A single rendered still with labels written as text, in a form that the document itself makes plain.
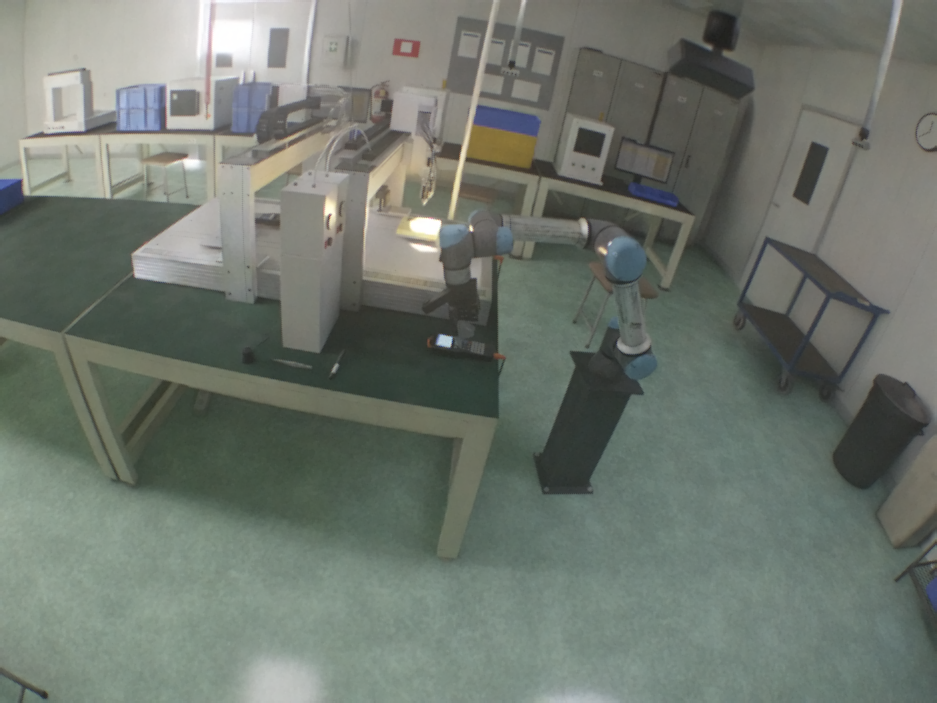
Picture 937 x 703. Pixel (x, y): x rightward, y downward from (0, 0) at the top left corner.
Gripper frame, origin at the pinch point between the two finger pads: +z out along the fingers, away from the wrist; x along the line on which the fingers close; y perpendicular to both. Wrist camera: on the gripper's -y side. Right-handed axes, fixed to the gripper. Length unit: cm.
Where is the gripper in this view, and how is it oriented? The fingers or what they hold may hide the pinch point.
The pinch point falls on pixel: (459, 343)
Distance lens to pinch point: 144.8
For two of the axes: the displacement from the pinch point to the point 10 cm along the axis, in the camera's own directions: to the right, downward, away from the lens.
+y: 9.9, -0.1, -1.4
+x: 1.1, -5.5, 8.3
